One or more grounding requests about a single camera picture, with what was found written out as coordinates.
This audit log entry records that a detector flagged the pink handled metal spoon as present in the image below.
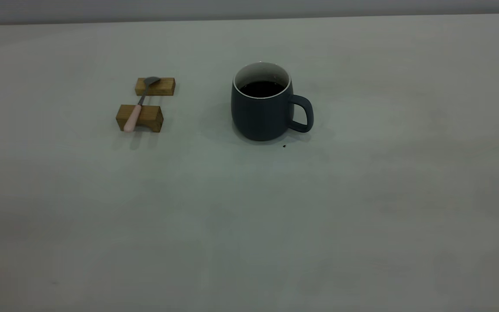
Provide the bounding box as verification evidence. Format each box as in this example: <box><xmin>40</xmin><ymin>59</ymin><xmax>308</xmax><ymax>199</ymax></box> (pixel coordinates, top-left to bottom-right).
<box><xmin>123</xmin><ymin>76</ymin><xmax>162</xmax><ymax>133</ymax></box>

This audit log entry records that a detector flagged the flat rectangular wooden block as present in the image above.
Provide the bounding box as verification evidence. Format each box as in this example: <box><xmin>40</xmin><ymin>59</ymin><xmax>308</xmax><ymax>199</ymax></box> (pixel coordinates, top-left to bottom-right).
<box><xmin>135</xmin><ymin>77</ymin><xmax>176</xmax><ymax>96</ymax></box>

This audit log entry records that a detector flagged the arched wooden block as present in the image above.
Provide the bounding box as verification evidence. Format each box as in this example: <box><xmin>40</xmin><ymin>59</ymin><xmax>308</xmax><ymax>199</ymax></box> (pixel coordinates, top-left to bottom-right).
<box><xmin>116</xmin><ymin>104</ymin><xmax>164</xmax><ymax>133</ymax></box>

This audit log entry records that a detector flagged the dark grey ceramic cup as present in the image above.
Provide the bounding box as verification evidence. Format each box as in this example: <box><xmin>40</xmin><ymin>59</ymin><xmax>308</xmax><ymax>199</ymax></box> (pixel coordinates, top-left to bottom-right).
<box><xmin>231</xmin><ymin>62</ymin><xmax>314</xmax><ymax>142</ymax></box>

